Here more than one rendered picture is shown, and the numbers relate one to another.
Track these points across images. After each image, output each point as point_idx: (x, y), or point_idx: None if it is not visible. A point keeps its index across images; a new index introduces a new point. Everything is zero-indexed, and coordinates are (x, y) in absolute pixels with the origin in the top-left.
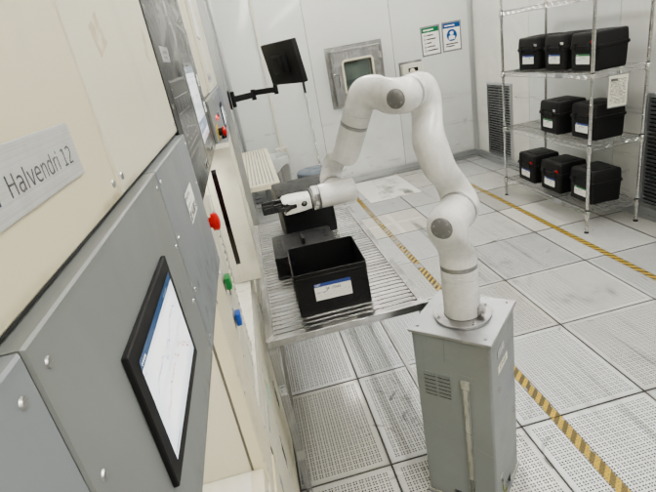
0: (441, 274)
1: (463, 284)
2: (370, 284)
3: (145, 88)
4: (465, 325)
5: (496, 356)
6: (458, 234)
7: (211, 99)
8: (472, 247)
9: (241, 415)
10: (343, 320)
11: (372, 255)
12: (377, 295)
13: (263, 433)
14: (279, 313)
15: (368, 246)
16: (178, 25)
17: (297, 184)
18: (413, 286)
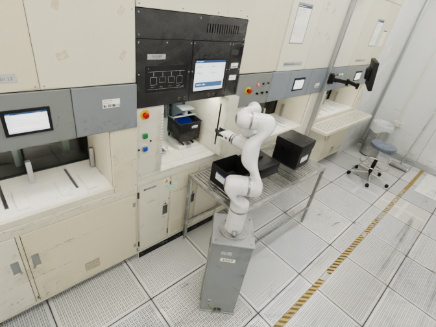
0: None
1: (230, 215)
2: None
3: (102, 68)
4: (222, 230)
5: (219, 252)
6: (226, 191)
7: (261, 74)
8: (237, 204)
9: (112, 169)
10: (212, 191)
11: (273, 188)
12: None
13: (128, 183)
14: (209, 172)
15: (282, 185)
16: (218, 42)
17: (297, 137)
18: (250, 208)
